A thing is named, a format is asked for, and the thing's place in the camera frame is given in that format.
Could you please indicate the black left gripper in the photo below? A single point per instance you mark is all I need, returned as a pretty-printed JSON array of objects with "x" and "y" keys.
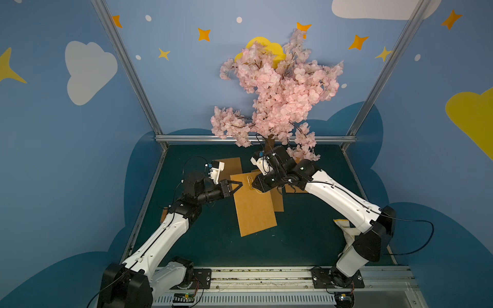
[{"x": 224, "y": 188}]

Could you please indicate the aluminium left corner post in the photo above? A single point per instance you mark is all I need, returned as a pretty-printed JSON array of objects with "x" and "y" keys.
[{"x": 103, "y": 13}]

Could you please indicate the aluminium corner post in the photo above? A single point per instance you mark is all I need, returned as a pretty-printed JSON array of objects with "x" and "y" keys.
[
  {"x": 406, "y": 36},
  {"x": 103, "y": 13}
]

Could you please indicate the right circuit board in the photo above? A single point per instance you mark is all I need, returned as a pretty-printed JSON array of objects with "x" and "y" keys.
[{"x": 344, "y": 300}]

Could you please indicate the pink cherry blossom tree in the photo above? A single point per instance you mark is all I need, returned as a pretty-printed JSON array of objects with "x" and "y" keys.
[{"x": 287, "y": 85}]

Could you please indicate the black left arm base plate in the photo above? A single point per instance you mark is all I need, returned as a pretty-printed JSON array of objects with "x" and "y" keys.
[{"x": 198, "y": 279}]

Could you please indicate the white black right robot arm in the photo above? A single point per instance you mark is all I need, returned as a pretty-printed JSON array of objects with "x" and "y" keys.
[{"x": 376, "y": 226}]

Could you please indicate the aluminium front rail frame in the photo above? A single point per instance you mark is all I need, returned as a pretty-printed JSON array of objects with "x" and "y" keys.
[{"x": 385, "y": 286}]

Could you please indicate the aluminium right corner post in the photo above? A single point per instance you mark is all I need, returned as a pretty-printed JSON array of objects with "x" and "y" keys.
[{"x": 406, "y": 36}]

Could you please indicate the circuit board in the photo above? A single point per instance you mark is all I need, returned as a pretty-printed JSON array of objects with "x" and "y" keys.
[
  {"x": 344, "y": 300},
  {"x": 186, "y": 299}
]

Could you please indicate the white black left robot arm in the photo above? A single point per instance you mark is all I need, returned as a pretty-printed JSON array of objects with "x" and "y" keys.
[{"x": 137, "y": 281}]

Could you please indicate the white yellow cloth strip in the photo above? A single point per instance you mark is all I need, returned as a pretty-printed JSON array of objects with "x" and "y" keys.
[{"x": 349, "y": 233}]

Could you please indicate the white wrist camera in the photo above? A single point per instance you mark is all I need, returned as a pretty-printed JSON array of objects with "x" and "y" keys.
[
  {"x": 260, "y": 161},
  {"x": 215, "y": 168}
]

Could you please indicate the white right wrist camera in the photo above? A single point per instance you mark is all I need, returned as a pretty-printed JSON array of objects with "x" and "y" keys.
[{"x": 260, "y": 161}]

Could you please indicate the left circuit board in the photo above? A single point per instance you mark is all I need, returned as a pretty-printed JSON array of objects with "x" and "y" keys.
[{"x": 186, "y": 299}]

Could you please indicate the brown wooden stick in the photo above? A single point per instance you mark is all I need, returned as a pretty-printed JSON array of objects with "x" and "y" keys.
[{"x": 164, "y": 215}]

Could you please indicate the brown kraft file bag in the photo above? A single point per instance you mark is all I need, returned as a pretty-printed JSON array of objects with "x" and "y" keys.
[{"x": 294, "y": 188}]

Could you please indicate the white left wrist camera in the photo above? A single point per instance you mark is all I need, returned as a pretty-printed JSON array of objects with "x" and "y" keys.
[{"x": 215, "y": 168}]

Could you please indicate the brown kraft envelope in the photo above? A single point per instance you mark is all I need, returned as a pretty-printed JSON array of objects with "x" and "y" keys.
[
  {"x": 254, "y": 211},
  {"x": 232, "y": 166},
  {"x": 276, "y": 194}
]

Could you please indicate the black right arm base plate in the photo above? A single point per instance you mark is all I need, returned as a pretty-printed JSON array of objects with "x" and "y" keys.
[{"x": 328, "y": 278}]

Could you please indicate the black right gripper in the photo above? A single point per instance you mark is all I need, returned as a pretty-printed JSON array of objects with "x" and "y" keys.
[{"x": 264, "y": 182}]

